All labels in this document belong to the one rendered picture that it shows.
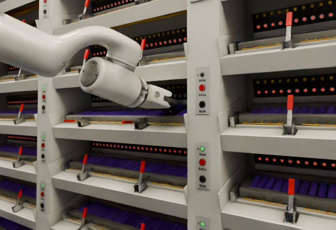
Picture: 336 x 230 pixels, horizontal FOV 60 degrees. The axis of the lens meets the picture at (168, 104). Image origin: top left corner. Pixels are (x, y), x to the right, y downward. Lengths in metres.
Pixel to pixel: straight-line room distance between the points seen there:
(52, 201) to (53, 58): 0.74
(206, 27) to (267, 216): 0.48
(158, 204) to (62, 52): 0.50
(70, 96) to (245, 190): 0.79
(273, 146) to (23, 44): 0.56
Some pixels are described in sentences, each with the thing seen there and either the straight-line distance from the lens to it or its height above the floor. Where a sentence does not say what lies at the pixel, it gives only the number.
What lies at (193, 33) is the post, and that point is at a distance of 0.80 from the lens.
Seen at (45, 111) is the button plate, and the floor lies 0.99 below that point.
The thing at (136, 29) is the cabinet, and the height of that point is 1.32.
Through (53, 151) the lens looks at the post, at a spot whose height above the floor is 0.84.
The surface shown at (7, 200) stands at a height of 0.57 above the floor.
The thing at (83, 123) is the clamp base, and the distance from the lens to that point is 1.08.
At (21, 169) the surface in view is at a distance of 1.42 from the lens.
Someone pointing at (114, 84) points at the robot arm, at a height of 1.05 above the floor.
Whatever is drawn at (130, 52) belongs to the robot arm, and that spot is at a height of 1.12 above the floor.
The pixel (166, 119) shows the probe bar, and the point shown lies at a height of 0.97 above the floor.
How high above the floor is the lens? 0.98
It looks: 2 degrees up
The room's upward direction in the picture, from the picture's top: straight up
